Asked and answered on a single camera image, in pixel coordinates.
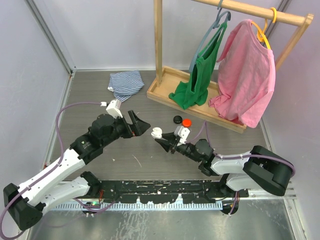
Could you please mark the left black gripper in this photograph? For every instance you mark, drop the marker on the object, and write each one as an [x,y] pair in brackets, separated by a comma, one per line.
[137,127]

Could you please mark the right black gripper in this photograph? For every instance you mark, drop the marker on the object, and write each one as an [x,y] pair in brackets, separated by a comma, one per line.
[166,144]

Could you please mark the white earbud case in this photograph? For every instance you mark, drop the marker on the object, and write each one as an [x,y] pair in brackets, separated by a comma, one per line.
[156,132]

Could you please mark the black earbud charging case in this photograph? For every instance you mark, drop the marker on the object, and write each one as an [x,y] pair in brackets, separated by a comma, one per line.
[178,119]

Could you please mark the orange earbud case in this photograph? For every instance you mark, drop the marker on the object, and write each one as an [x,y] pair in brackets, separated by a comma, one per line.
[186,123]

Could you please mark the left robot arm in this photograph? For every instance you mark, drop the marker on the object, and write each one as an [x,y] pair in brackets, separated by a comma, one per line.
[28,202]

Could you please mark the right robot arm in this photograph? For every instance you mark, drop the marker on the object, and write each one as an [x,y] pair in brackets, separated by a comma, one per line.
[258,168]

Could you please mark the blue striped folded cloth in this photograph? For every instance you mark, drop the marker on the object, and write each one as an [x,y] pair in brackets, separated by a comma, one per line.
[125,84]

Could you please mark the green tank top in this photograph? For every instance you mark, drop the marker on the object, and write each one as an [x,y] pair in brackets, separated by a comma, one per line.
[195,91]

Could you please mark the wooden clothes rack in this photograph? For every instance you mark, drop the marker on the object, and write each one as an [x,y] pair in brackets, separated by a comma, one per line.
[168,78]

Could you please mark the pink t-shirt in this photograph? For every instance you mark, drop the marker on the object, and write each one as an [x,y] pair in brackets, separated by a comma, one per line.
[246,77]

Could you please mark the yellow clothes hanger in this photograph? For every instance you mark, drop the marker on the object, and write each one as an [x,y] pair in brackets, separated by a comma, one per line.
[261,33]

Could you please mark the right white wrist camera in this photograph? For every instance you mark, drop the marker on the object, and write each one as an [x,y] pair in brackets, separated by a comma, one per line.
[182,133]

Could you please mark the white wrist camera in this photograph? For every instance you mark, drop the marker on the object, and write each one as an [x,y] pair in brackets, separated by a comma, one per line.
[113,109]
[182,133]

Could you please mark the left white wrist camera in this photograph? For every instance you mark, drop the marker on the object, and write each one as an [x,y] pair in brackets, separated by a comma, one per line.
[113,109]

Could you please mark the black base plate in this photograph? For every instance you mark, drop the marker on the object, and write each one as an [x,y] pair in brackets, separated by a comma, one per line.
[160,191]

